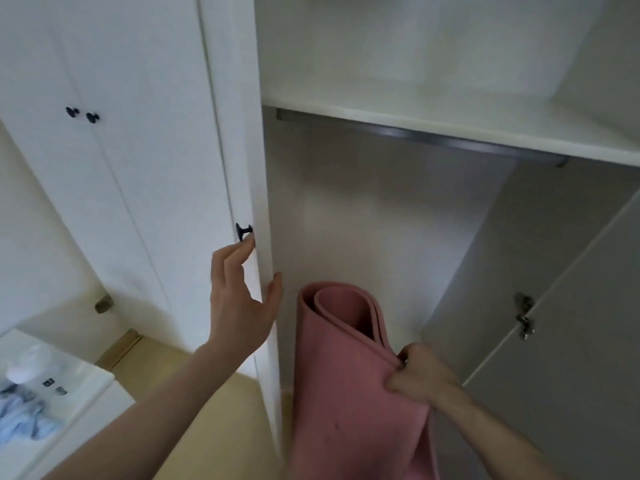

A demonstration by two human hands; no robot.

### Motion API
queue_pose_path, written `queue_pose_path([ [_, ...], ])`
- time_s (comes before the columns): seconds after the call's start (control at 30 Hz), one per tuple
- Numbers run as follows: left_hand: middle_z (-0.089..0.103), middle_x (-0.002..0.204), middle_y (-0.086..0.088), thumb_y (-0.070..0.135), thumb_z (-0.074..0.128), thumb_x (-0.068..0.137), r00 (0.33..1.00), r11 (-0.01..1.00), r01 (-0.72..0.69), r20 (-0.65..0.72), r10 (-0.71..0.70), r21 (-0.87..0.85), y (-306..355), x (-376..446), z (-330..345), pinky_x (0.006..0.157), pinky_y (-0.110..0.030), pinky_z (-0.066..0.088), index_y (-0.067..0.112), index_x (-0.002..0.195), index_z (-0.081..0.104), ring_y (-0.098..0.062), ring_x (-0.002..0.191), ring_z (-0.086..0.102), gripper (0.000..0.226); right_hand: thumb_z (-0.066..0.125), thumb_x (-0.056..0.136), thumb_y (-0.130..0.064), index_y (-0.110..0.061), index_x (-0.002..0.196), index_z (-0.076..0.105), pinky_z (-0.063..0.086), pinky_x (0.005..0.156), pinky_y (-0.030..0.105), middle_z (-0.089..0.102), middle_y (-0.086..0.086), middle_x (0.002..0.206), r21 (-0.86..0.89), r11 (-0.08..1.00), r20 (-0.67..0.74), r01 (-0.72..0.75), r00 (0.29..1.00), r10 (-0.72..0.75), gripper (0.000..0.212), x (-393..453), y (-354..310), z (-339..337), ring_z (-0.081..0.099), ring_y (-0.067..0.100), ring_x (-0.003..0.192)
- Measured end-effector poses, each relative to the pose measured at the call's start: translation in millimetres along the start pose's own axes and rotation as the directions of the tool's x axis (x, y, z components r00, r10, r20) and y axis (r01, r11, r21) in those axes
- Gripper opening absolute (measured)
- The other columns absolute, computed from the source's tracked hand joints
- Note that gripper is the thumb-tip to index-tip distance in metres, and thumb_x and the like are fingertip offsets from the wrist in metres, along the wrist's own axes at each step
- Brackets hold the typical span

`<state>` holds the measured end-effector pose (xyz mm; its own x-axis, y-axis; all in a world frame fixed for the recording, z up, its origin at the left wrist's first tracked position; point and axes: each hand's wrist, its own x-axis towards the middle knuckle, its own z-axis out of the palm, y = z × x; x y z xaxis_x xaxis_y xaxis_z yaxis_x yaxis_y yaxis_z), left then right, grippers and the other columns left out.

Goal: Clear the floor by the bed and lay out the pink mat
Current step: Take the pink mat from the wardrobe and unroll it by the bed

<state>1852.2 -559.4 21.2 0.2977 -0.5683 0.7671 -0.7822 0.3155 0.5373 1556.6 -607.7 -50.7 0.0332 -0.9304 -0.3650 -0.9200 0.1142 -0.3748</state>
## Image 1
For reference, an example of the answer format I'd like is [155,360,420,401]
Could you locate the silver wardrobe hinge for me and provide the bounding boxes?
[513,292,537,341]

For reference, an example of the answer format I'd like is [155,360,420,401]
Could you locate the pink yoga mat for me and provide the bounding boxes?
[289,280,441,480]

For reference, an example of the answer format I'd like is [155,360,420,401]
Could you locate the person's left forearm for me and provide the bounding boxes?
[42,344,251,480]

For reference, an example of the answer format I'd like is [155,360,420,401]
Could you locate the white wardrobe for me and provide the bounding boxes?
[0,0,640,480]

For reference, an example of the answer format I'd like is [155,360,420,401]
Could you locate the person's right hand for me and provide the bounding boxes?
[383,342,465,411]

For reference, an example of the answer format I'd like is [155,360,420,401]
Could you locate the light blue cloth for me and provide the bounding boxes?
[0,382,65,448]

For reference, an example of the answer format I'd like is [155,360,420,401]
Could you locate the white nightstand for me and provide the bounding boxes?
[0,328,137,480]

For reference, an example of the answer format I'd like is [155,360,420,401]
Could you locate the person's left hand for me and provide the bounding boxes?
[206,233,285,364]

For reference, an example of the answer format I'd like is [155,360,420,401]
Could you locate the white spray bottle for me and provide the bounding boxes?
[5,343,70,399]

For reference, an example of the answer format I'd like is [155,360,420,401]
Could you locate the person's right forearm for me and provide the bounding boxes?
[432,389,561,480]

